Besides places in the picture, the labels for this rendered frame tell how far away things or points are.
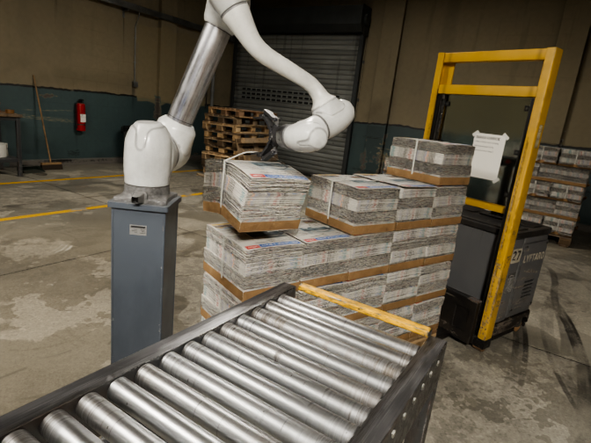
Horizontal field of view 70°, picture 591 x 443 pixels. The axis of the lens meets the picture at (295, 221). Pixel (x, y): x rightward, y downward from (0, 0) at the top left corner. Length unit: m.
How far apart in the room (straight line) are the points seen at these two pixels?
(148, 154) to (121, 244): 0.33
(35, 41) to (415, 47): 6.54
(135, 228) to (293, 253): 0.64
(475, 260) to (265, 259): 1.78
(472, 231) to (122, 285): 2.27
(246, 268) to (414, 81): 7.47
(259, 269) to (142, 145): 0.64
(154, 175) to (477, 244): 2.23
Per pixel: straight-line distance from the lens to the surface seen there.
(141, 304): 1.68
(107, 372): 1.01
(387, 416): 0.94
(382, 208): 2.11
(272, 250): 1.73
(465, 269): 3.18
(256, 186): 1.59
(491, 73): 8.53
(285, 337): 1.14
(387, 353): 1.16
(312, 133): 1.44
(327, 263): 1.95
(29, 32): 8.40
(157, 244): 1.57
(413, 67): 8.89
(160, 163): 1.55
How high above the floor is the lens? 1.36
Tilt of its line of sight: 14 degrees down
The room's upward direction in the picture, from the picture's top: 7 degrees clockwise
